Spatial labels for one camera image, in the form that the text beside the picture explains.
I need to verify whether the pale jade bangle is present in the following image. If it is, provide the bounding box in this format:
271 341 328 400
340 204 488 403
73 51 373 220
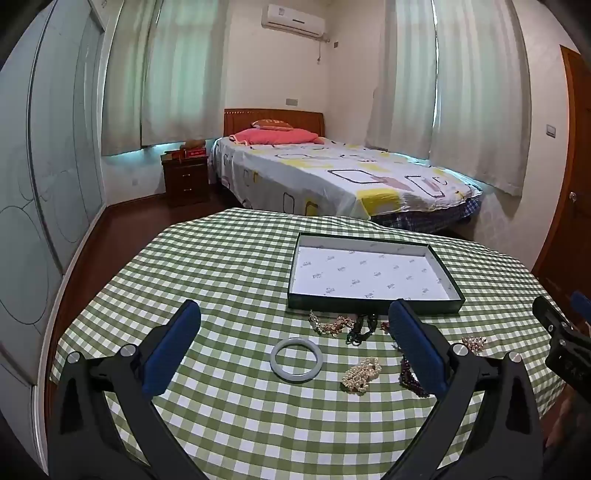
270 338 323 383

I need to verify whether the glass sliding wardrobe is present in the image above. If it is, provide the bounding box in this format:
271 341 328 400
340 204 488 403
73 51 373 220
0 0 109 384

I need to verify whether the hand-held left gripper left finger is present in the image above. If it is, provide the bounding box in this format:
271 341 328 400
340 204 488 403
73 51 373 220
48 299 218 480

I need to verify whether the dark green cord bracelet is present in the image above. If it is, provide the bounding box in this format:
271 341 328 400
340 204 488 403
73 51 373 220
346 314 378 346

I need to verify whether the blue plaid blanket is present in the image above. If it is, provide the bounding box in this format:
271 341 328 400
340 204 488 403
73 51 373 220
372 196 483 234

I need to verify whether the gold coin bracelet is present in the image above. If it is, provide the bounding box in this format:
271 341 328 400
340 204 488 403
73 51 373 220
322 316 356 337

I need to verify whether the wooden bed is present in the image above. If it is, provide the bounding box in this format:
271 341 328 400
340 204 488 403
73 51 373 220
210 109 483 234

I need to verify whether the pearl bracelet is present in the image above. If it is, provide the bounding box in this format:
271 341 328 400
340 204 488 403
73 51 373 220
342 357 383 394

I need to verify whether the green checkered tablecloth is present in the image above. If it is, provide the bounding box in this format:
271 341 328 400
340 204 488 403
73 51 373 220
50 208 573 480

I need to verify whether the dark green box tray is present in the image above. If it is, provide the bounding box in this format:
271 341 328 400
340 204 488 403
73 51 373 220
286 232 465 315

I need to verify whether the pink pillow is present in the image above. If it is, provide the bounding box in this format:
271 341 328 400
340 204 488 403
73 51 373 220
229 128 319 146

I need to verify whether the dark wooden nightstand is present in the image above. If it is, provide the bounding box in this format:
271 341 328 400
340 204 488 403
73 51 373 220
161 154 211 208

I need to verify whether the white sheer curtain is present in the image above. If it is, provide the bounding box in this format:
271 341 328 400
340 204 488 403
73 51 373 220
429 0 532 198
100 0 160 157
367 0 438 151
141 0 230 147

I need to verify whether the dark red bead bracelet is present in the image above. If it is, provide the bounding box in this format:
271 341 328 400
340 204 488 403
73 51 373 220
399 355 430 398

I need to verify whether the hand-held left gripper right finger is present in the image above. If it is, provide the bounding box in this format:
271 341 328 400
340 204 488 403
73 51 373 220
383 299 543 480

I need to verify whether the wooden door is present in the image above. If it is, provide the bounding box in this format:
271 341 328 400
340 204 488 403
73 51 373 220
531 45 591 296

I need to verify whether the printed bed sheet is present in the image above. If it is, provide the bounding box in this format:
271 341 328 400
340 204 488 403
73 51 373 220
211 137 482 221

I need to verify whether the white air conditioner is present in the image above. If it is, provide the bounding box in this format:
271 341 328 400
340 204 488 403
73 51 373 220
261 4 328 38

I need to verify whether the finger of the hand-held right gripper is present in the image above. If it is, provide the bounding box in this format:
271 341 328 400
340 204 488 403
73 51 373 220
532 296 572 334
571 291 591 322

